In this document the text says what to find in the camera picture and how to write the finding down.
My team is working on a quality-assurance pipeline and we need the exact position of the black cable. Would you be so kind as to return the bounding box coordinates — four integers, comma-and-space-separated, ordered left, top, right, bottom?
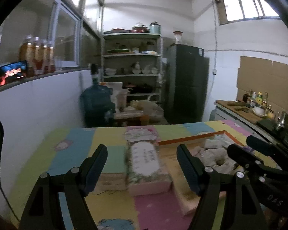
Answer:
0, 111, 21, 223

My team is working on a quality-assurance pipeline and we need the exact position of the wooden cutting board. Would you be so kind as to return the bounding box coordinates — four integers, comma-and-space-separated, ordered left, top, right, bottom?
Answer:
216, 100, 262, 124

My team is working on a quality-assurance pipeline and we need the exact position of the white sack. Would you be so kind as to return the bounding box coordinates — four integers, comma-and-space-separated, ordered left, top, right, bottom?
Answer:
110, 82, 130, 111

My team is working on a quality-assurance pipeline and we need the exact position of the blue water jug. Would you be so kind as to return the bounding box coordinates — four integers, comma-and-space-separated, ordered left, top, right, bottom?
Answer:
80, 85, 116, 127

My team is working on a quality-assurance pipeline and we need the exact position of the dark green refrigerator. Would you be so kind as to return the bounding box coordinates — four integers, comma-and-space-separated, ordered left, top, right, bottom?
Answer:
164, 44, 210, 122

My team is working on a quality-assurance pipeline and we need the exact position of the clear plastic bag of food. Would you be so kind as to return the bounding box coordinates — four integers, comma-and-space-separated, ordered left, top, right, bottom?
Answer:
130, 99, 164, 125

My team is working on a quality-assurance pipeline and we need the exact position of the metal shelving rack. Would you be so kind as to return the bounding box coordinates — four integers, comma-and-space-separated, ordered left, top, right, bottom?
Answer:
101, 32, 164, 106

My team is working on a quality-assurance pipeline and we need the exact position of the row of white ceramic dishes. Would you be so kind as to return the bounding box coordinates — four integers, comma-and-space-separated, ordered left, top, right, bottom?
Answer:
104, 62, 160, 76

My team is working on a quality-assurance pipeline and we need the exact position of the black cooktop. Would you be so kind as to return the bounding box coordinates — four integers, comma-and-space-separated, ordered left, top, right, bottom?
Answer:
257, 118, 288, 138

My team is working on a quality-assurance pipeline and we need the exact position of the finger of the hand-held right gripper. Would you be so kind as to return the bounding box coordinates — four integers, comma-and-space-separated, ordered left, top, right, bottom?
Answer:
246, 135, 288, 170
227, 144, 288, 182

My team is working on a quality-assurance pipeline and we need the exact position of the cluster of condiment bottles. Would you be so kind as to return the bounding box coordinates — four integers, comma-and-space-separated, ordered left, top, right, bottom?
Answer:
242, 90, 273, 112

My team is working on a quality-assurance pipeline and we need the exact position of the cardboard box tray orange rim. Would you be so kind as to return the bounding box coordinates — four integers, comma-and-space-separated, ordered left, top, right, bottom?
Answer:
157, 130, 282, 217

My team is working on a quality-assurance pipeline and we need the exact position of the black water jug pump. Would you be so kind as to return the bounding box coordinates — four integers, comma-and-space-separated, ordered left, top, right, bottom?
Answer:
90, 63, 100, 86

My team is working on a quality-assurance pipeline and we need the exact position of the light blue enamel pot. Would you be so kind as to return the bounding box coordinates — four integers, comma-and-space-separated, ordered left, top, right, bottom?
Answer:
149, 21, 162, 34

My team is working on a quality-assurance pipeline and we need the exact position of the white bowl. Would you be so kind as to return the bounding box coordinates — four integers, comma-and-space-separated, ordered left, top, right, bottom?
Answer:
252, 104, 268, 118

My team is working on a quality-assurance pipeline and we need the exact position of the red pot with glass lid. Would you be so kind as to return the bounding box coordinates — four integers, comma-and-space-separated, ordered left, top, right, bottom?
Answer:
131, 23, 150, 33

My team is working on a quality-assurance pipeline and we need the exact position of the barred outside window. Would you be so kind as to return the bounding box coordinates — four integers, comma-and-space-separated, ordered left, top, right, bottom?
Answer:
211, 0, 280, 25

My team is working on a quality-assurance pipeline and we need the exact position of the glass jar of orange liquid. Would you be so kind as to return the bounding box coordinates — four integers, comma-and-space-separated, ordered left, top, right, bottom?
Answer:
41, 39, 50, 74
47, 41, 55, 73
20, 35, 35, 76
32, 37, 44, 75

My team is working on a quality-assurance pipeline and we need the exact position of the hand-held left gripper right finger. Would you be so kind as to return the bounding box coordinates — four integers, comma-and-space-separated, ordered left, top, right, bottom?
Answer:
176, 144, 264, 230

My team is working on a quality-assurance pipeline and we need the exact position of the sliding glass window frame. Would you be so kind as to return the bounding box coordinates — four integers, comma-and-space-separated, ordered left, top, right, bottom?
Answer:
0, 0, 101, 70

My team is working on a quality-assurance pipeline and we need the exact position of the cream plush toy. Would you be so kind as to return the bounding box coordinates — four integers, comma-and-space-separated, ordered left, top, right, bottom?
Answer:
191, 146, 207, 159

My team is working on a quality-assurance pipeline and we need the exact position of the cardboard sheet on wall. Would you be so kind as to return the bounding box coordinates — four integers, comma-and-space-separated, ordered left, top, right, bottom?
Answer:
236, 56, 288, 120

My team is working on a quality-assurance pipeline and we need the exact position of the metal kettle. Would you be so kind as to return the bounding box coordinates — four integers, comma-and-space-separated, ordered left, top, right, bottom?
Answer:
274, 111, 288, 130

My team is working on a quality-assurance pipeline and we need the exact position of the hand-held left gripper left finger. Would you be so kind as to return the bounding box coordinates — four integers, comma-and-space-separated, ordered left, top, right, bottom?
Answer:
19, 144, 108, 230

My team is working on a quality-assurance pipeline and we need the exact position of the floral print tissue box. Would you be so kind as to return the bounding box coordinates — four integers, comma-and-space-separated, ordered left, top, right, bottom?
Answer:
124, 141, 173, 196

